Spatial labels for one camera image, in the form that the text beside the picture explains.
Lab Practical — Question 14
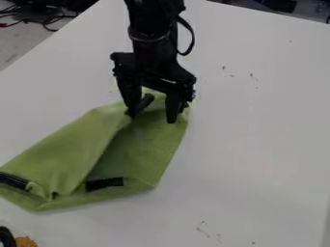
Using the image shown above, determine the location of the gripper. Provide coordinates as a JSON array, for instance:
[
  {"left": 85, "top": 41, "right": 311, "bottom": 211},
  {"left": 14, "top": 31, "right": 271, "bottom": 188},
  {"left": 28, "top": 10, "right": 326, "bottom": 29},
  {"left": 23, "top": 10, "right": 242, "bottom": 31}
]
[{"left": 109, "top": 38, "right": 199, "bottom": 124}]

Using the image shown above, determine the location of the green cloth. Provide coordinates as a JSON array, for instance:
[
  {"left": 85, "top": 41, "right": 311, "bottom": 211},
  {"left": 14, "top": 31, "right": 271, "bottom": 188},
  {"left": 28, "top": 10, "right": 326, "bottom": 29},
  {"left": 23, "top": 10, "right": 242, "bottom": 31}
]
[{"left": 0, "top": 88, "right": 194, "bottom": 213}]

